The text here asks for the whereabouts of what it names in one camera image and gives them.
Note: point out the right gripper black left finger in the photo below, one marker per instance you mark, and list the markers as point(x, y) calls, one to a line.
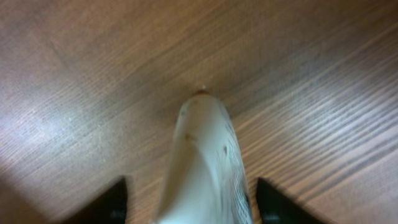
point(109, 208)

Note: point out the white cream tube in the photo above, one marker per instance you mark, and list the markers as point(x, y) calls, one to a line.
point(206, 180)

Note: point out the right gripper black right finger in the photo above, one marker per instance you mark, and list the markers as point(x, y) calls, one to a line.
point(275, 207)

